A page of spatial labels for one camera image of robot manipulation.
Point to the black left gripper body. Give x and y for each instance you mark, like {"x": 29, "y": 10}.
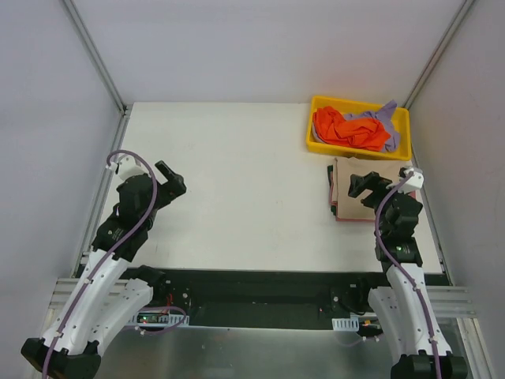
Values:
{"x": 166, "y": 186}

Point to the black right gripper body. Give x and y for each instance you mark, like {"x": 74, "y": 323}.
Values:
{"x": 373, "y": 189}

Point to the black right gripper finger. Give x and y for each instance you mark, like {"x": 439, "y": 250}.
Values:
{"x": 357, "y": 185}
{"x": 371, "y": 180}

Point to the orange t shirt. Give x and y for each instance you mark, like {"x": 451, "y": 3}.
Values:
{"x": 331, "y": 127}

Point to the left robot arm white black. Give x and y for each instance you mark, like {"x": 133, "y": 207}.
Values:
{"x": 73, "y": 346}

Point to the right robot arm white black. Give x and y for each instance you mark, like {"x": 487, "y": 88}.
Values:
{"x": 403, "y": 308}

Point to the beige folded t shirt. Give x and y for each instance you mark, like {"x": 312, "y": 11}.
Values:
{"x": 348, "y": 208}

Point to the green folded t shirt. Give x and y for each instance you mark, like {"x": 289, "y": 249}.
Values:
{"x": 329, "y": 185}

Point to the purple t shirt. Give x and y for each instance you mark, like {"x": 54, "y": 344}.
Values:
{"x": 383, "y": 115}

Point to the yellow plastic bin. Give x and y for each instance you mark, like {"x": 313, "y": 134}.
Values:
{"x": 400, "y": 120}

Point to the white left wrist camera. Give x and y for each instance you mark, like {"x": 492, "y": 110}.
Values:
{"x": 126, "y": 166}

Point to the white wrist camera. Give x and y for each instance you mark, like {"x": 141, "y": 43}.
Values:
{"x": 413, "y": 179}
{"x": 126, "y": 166}

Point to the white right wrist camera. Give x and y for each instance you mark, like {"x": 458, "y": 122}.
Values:
{"x": 413, "y": 179}

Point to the left aluminium frame post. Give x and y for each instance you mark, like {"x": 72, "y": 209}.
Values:
{"x": 93, "y": 54}

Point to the aluminium frame post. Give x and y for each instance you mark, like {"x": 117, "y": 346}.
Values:
{"x": 451, "y": 30}
{"x": 93, "y": 54}

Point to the left white cable duct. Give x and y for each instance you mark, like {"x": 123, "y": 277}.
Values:
{"x": 158, "y": 320}

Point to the white cable duct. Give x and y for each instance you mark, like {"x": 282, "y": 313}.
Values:
{"x": 350, "y": 324}
{"x": 158, "y": 320}

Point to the right white cable duct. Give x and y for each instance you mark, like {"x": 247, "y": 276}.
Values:
{"x": 350, "y": 324}

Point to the right aluminium frame post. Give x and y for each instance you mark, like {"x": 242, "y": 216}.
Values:
{"x": 451, "y": 30}

